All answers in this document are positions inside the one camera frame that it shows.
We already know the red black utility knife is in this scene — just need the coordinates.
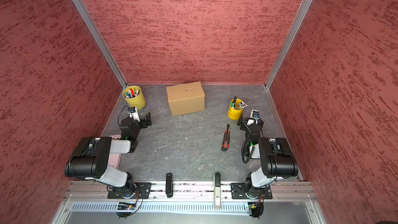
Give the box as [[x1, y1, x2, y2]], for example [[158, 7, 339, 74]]
[[221, 124, 230, 151]]

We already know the brown cardboard express box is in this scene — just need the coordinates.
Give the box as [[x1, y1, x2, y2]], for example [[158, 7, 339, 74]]
[[166, 82, 205, 116]]

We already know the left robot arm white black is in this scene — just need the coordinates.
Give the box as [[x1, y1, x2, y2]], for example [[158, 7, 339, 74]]
[[64, 113, 152, 192]]

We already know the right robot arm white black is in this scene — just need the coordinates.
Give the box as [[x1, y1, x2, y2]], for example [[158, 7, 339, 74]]
[[238, 117, 299, 199]]

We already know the yellow pen cup right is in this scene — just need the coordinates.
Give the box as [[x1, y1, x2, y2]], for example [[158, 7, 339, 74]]
[[228, 96, 247, 120]]

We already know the yellow pen cup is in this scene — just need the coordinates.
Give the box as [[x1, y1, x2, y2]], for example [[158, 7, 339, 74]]
[[122, 86, 146, 110], [228, 96, 247, 120]]

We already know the yellow pen cup left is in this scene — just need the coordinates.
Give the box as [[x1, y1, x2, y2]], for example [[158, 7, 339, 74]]
[[122, 86, 146, 110]]

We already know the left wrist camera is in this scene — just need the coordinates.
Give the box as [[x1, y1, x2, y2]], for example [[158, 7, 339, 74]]
[[128, 106, 140, 122]]

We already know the grey black clamp handle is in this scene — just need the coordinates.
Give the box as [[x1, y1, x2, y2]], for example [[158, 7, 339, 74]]
[[214, 172, 221, 209]]

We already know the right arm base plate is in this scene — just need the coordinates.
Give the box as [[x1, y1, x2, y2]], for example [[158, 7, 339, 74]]
[[230, 183, 273, 200]]

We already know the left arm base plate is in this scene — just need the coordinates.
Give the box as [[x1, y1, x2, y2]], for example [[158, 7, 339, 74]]
[[107, 182, 152, 201]]

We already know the aluminium frame rail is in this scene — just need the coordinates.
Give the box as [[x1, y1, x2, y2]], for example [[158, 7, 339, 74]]
[[63, 180, 318, 202]]

